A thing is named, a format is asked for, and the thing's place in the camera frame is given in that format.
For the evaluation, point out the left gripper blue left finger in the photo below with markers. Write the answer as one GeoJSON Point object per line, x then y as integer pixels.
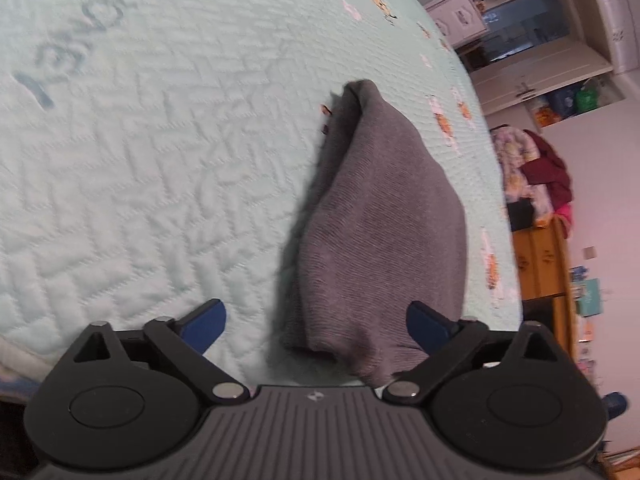
{"type": "Point", "coordinates": [180, 345]}

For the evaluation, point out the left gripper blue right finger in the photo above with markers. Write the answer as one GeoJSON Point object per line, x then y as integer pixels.
{"type": "Point", "coordinates": [450, 347]}

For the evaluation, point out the dark grey sweater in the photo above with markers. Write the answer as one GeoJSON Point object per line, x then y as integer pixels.
{"type": "Point", "coordinates": [381, 227]}

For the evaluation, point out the yellow wooden desk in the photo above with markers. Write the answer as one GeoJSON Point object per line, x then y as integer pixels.
{"type": "Point", "coordinates": [544, 274]}

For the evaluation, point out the teal gift bag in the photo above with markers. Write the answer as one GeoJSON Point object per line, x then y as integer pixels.
{"type": "Point", "coordinates": [588, 298]}

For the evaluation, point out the dark red jacket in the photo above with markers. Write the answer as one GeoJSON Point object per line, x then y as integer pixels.
{"type": "Point", "coordinates": [550, 170]}

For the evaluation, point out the rolled floral quilt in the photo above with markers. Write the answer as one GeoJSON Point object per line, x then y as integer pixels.
{"type": "Point", "coordinates": [527, 204]}

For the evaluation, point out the teal quilted bee bedspread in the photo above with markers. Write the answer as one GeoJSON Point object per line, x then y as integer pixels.
{"type": "Point", "coordinates": [157, 153]}

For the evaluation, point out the white room door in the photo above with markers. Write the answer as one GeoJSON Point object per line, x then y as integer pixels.
{"type": "Point", "coordinates": [535, 72]}

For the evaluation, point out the white drawer cabinet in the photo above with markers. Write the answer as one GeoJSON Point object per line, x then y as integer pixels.
{"type": "Point", "coordinates": [459, 21]}

